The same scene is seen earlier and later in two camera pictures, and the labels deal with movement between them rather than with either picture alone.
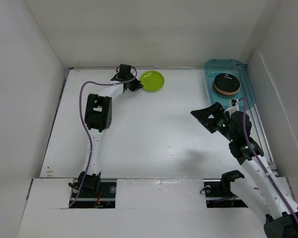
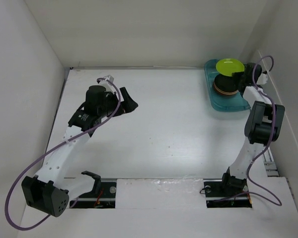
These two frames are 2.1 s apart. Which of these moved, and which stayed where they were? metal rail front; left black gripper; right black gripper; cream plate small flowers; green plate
Moved: right black gripper; green plate; left black gripper
Stayed: metal rail front; cream plate small flowers
